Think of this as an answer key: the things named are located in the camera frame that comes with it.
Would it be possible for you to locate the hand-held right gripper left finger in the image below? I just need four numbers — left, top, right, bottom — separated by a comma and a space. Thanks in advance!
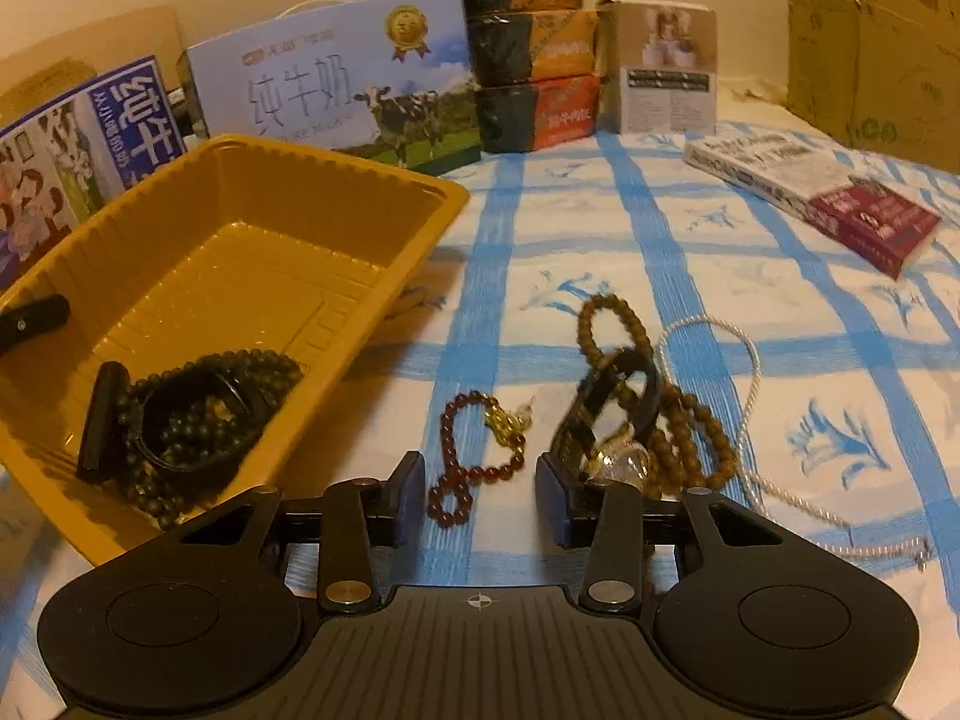
161, 452, 426, 614

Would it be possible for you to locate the orange label noodle bowl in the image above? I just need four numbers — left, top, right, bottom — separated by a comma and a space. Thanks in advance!
465, 7, 601, 85

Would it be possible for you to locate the white cow print milk box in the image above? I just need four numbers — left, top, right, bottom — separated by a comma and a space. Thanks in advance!
176, 0, 482, 168

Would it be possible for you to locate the black smart band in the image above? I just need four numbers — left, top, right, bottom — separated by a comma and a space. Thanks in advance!
77, 361, 260, 482

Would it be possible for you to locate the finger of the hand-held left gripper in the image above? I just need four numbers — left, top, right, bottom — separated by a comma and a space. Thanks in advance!
0, 294, 71, 355

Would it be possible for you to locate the brown cardboard box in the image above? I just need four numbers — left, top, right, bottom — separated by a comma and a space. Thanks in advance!
780, 0, 960, 173

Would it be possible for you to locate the blue checked tablecloth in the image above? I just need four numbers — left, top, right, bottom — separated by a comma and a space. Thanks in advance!
0, 120, 960, 720

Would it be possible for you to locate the blue milk carton box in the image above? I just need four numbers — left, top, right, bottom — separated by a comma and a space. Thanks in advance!
0, 56, 187, 290

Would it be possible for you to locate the black bangle bracelet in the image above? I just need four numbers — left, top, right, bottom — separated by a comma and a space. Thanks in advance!
551, 349, 665, 496

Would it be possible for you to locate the orange plastic tray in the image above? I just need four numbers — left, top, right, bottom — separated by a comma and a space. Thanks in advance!
0, 133, 471, 567

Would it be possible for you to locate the red label noodle bowl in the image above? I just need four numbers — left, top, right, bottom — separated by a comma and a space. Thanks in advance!
476, 75, 603, 153

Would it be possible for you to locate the red bead bracelet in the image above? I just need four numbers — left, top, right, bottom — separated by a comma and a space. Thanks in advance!
427, 390, 537, 528

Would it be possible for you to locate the white pearl necklace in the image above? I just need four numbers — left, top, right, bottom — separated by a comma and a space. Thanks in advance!
656, 315, 935, 571

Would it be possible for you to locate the small white product box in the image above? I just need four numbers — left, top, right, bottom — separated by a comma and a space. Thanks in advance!
596, 0, 719, 134

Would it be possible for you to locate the white and maroon book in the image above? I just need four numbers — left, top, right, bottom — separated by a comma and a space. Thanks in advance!
684, 129, 942, 280

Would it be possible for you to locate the dark bead necklace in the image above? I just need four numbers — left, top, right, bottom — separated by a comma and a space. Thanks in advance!
112, 349, 305, 530

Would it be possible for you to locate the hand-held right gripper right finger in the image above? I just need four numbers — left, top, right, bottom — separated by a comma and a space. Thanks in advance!
534, 457, 807, 611

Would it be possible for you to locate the brown bead necklace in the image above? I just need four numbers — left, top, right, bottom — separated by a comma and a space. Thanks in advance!
576, 292, 740, 500

